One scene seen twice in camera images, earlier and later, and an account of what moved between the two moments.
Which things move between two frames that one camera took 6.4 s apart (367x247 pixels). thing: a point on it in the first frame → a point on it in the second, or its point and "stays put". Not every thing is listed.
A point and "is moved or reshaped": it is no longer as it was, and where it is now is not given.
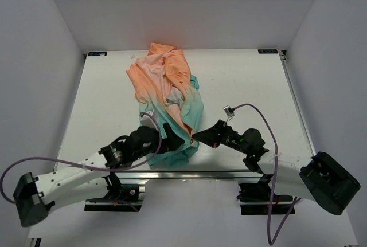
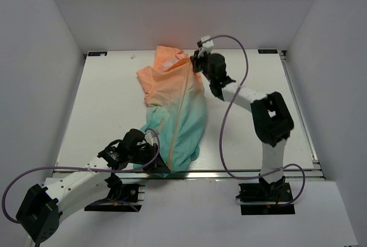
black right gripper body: (231, 139) → (202, 65)
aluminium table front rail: (188, 175) stays put
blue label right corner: (267, 51) stays put
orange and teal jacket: (164, 86) is moved or reshaped
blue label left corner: (97, 53) stays put
